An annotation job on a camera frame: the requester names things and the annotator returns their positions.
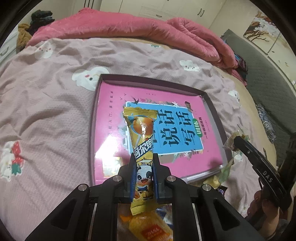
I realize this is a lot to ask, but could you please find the pink children's book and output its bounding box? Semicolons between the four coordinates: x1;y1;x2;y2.
93;82;227;184

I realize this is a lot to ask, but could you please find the tree wall painting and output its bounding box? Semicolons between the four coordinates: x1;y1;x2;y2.
243;11;280;53

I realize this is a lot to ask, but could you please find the dark clothes pile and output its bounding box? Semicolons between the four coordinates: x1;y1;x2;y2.
16;9;56;50

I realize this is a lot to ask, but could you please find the yellow cow candy wrapper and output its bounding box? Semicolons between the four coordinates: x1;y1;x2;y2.
123;107;157;215

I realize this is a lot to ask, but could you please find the white wardrobe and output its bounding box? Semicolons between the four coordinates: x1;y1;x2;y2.
72;0;225;28

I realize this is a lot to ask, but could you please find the pink quilted comforter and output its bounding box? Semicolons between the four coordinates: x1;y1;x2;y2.
27;8;247;85

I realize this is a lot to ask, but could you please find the green clear snack bag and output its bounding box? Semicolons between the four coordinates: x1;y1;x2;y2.
203;131;249;189

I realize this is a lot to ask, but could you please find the grey padded headboard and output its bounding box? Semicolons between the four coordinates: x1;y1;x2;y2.
221;29;295;166

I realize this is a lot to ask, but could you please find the orange cracker packet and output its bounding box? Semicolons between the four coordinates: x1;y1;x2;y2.
117;204;174;240

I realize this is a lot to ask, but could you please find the person's right hand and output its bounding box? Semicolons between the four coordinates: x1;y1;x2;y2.
247;190;289;240

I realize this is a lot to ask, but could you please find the dark grey tray box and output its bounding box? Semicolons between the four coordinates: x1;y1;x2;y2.
89;74;232;184

